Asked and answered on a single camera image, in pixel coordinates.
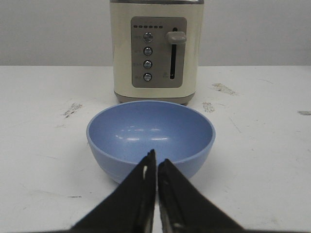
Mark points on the cream two-slot toaster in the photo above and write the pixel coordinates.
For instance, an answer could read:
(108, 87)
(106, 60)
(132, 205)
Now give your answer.
(155, 47)

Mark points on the blue bowl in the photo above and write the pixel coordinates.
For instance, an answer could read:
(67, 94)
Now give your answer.
(121, 135)

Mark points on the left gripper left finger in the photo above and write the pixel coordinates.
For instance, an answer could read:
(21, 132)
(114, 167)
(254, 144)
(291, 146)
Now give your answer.
(130, 208)

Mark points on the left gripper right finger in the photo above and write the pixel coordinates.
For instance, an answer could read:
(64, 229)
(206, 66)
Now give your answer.
(183, 209)

